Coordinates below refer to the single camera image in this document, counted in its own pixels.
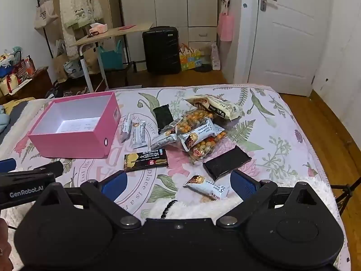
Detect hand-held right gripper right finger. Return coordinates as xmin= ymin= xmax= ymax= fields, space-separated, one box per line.
xmin=216 ymin=169 xmax=319 ymax=229

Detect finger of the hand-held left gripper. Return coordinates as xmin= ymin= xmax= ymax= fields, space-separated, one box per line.
xmin=0 ymin=158 xmax=17 ymax=173
xmin=0 ymin=161 xmax=64 ymax=178

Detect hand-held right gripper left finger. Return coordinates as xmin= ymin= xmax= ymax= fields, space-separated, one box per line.
xmin=34 ymin=171 xmax=141 ymax=230

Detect glossy black snack packet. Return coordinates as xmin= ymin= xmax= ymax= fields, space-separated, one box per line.
xmin=202 ymin=145 xmax=252 ymax=182

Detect pink cardboard box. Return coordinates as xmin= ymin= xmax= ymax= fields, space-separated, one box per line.
xmin=28 ymin=91 xmax=121 ymax=159

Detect clear mixed cracker bag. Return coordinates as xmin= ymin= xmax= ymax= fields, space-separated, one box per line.
xmin=166 ymin=110 xmax=216 ymax=136
xmin=189 ymin=130 xmax=227 ymax=163

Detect small white snack bar packet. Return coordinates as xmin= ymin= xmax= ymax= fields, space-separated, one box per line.
xmin=131 ymin=121 xmax=148 ymax=149
xmin=118 ymin=114 xmax=132 ymax=143

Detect white blue snack packet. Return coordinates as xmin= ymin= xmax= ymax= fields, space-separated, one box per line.
xmin=150 ymin=131 xmax=178 ymax=151
xmin=176 ymin=119 xmax=226 ymax=151
xmin=183 ymin=175 xmax=229 ymax=201

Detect matte black snack packet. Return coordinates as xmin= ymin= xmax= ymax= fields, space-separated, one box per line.
xmin=153 ymin=104 xmax=174 ymax=134

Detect cream noodle packet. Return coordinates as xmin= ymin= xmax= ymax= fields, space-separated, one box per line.
xmin=184 ymin=94 xmax=243 ymax=121

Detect person's left hand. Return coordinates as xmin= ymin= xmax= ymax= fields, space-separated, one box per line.
xmin=0 ymin=219 xmax=13 ymax=271

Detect black and yellow snack packet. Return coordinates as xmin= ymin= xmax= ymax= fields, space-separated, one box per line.
xmin=123 ymin=149 xmax=169 ymax=173

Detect floral printed blanket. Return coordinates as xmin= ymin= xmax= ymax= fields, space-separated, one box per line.
xmin=0 ymin=84 xmax=353 ymax=271

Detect yellow pillow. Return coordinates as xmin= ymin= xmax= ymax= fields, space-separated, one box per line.
xmin=3 ymin=97 xmax=36 ymax=116

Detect black waste bin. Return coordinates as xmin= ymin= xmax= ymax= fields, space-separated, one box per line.
xmin=45 ymin=82 xmax=64 ymax=99

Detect cream bag with red ribbon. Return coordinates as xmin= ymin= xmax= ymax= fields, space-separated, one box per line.
xmin=0 ymin=73 xmax=20 ymax=95

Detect white shoes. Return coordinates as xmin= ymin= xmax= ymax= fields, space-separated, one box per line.
xmin=63 ymin=89 xmax=91 ymax=96

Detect wooden nightstand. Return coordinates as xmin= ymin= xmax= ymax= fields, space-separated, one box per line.
xmin=0 ymin=66 xmax=54 ymax=102

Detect brown paper bag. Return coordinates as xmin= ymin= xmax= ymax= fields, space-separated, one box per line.
xmin=52 ymin=40 xmax=99 ymax=82

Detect black tripod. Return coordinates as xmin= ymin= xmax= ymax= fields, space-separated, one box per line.
xmin=330 ymin=185 xmax=361 ymax=218

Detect patterned white bag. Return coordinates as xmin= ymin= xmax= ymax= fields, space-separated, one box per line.
xmin=63 ymin=59 xmax=85 ymax=79

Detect blue wrapped bouquet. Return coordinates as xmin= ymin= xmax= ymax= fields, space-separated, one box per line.
xmin=0 ymin=48 xmax=23 ymax=77

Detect teal shopping bag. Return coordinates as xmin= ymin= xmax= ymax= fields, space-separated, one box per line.
xmin=97 ymin=40 xmax=125 ymax=71

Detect white plastic packet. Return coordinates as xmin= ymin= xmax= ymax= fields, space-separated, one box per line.
xmin=210 ymin=42 xmax=222 ymax=71

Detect colourful gift bag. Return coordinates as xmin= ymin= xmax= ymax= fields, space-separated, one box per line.
xmin=179 ymin=44 xmax=212 ymax=71

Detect black suitcase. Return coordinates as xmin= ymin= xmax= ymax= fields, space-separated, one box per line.
xmin=142 ymin=26 xmax=181 ymax=75

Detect pink tissue box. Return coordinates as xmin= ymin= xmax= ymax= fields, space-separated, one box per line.
xmin=89 ymin=23 xmax=108 ymax=34

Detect folding side table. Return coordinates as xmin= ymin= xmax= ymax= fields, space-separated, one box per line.
xmin=69 ymin=23 xmax=154 ymax=92

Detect white door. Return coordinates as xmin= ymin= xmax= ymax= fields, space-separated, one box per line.
xmin=247 ymin=0 xmax=332 ymax=96

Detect beige tote bag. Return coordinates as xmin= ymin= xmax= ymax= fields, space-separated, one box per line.
xmin=34 ymin=0 xmax=58 ymax=30

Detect pink hanging bag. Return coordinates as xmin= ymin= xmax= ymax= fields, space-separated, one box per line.
xmin=218 ymin=13 xmax=235 ymax=42

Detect white knitted cardigan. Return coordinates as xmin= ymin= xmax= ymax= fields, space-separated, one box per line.
xmin=59 ymin=0 xmax=103 ymax=60

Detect beige wardrobe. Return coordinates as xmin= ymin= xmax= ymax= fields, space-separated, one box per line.
xmin=117 ymin=0 xmax=219 ymax=63

